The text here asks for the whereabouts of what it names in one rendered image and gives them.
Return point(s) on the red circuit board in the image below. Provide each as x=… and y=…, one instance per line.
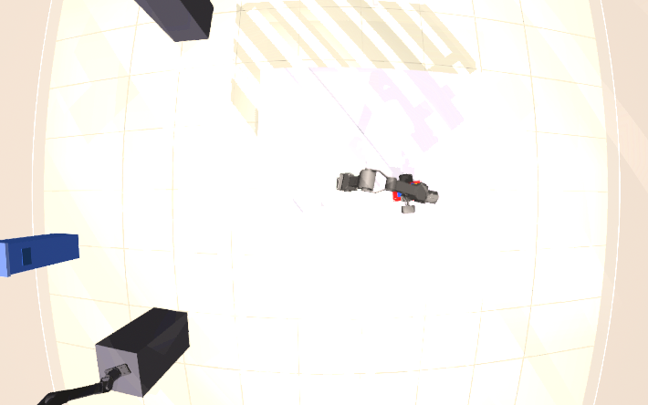
x=397, y=195

